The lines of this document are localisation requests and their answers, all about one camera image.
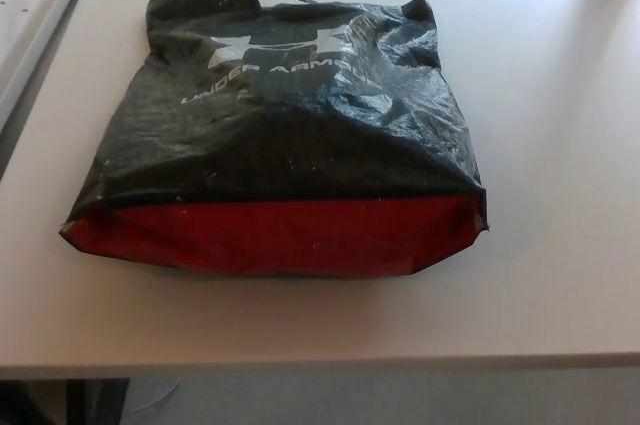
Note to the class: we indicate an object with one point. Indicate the black plastic bag red bottom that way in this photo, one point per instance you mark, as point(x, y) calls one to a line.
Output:
point(280, 155)

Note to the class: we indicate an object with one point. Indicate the black table leg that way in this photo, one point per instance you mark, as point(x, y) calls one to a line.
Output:
point(97, 402)

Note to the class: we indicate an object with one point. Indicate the white perforated panel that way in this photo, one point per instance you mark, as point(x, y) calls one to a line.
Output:
point(27, 5)

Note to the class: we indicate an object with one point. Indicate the grey metal desk rail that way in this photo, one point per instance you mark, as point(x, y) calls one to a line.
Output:
point(47, 50)

